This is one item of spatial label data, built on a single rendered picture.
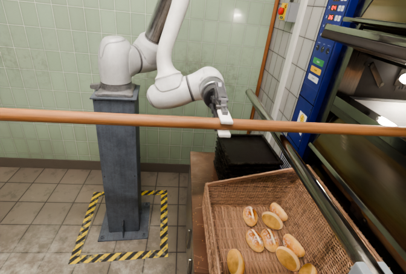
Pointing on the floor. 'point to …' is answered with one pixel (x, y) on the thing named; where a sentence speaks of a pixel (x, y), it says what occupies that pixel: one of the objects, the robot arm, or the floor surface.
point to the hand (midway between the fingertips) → (223, 123)
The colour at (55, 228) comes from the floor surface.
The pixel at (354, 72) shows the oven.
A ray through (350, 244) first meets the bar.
